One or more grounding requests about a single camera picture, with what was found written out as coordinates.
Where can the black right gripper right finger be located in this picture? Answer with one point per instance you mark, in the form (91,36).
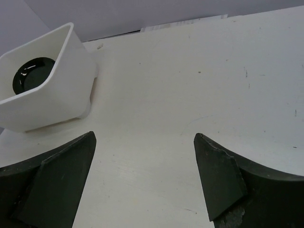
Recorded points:
(240,193)

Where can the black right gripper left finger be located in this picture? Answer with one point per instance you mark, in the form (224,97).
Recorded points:
(45,191)

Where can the black round plate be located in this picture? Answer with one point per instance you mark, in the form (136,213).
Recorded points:
(32,74)

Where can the white plastic bin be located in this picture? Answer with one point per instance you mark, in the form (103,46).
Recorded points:
(64,95)

